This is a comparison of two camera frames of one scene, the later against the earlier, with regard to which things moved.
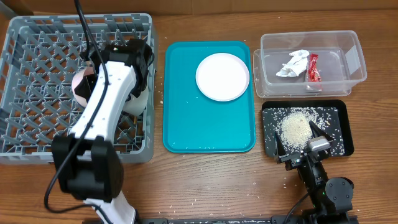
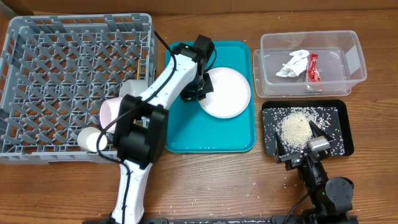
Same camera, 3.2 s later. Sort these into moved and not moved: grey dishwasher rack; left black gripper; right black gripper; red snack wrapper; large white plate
Moved: left black gripper; large white plate
Not moved: right black gripper; red snack wrapper; grey dishwasher rack
